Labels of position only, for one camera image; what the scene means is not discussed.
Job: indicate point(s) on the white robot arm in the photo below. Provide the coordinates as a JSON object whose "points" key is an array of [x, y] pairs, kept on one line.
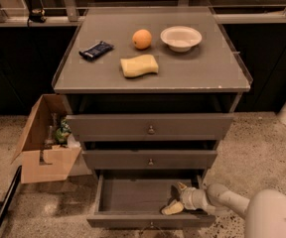
{"points": [[248, 179]]}

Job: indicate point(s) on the black bar on floor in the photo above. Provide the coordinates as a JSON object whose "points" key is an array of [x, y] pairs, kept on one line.
{"points": [[6, 201]]}

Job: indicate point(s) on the grey bottom drawer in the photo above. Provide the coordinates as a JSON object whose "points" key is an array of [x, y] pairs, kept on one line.
{"points": [[134, 199]]}

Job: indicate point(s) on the grey middle drawer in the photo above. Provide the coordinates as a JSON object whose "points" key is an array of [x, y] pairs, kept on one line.
{"points": [[149, 159]]}

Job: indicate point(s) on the yellow sponge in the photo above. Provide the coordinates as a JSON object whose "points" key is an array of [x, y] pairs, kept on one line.
{"points": [[139, 66]]}

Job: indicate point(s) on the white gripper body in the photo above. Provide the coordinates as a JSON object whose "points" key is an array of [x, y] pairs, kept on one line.
{"points": [[190, 196]]}

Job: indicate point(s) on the green crumpled bag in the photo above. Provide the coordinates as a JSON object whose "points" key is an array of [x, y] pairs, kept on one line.
{"points": [[63, 132]]}

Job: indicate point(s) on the grey drawer cabinet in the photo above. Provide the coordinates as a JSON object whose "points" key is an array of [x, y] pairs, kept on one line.
{"points": [[209, 78]]}

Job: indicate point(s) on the grey drawer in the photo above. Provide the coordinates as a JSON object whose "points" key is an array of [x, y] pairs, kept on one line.
{"points": [[149, 159], [149, 127], [134, 199]]}

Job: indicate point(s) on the blue snack bar wrapper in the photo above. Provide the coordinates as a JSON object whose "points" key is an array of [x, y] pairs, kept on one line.
{"points": [[96, 51]]}

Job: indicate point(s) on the brown cardboard box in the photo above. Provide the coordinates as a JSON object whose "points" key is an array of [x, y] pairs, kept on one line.
{"points": [[40, 164]]}

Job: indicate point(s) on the small black device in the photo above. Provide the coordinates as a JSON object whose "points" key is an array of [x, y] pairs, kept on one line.
{"points": [[37, 15]]}

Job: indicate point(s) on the clear glass bottle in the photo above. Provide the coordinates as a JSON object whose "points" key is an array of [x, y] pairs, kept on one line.
{"points": [[50, 139]]}

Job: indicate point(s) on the orange fruit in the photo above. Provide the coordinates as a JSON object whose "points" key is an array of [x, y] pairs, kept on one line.
{"points": [[142, 39]]}

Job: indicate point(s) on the white bowl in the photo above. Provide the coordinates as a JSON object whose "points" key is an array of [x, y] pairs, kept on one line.
{"points": [[181, 39]]}

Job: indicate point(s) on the grey top drawer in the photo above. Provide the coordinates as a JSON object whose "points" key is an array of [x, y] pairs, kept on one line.
{"points": [[149, 127]]}

